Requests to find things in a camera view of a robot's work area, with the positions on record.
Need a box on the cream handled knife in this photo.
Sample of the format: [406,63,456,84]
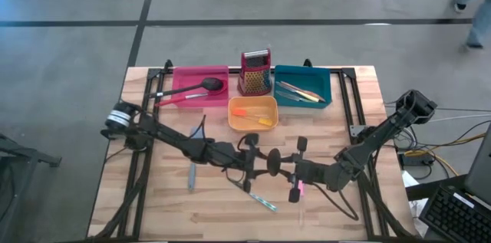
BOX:
[275,81,320,103]

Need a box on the copper coloured knife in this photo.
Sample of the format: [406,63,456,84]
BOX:
[281,80,327,103]

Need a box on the yellow floor cable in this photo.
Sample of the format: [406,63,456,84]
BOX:
[404,131,491,177]

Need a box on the yellow plastic bin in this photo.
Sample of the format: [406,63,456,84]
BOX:
[227,95,280,133]

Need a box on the orange brush clear handle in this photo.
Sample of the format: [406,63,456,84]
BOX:
[231,108,269,118]

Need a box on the steel box grater red handle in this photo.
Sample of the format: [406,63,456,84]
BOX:
[236,48,273,97]

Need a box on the black desk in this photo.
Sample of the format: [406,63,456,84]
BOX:
[405,173,469,202]

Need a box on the silver metal knife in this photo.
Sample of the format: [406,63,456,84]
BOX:
[275,90,314,103]

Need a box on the orange spatula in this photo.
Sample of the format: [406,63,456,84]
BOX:
[239,114,274,128]

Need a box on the black oval disc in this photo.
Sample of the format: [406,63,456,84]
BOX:
[266,148,282,177]

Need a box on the teal plastic bin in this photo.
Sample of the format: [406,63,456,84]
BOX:
[273,64,333,110]

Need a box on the red handled spatula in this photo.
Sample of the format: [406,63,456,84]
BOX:
[154,92,210,108]

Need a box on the dark desk monitor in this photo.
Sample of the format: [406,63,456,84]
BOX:
[463,123,491,206]

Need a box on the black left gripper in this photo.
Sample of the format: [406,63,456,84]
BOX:
[218,132,271,195]

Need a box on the black slotted spoon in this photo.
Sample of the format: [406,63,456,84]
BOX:
[147,77,225,99]

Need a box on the white paper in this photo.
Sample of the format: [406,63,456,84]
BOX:
[400,169,429,238]

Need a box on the black keyboard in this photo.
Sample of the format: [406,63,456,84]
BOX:
[419,185,491,243]

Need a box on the black floor stand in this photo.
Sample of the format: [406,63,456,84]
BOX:
[0,132,63,243]

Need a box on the pink plastic bin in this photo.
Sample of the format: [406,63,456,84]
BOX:
[171,65,230,108]

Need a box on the silver metal bracket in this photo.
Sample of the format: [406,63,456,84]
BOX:
[348,123,366,137]

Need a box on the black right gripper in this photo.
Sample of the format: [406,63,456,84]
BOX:
[281,135,332,205]

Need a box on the person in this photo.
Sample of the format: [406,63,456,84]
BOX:
[452,0,491,50]

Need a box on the grey silicone spatula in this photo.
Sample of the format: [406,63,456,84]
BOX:
[186,125,205,192]

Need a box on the black aluminium table frame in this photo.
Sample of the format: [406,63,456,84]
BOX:
[87,65,419,243]

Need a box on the black power box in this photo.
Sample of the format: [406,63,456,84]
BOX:
[398,153,425,168]

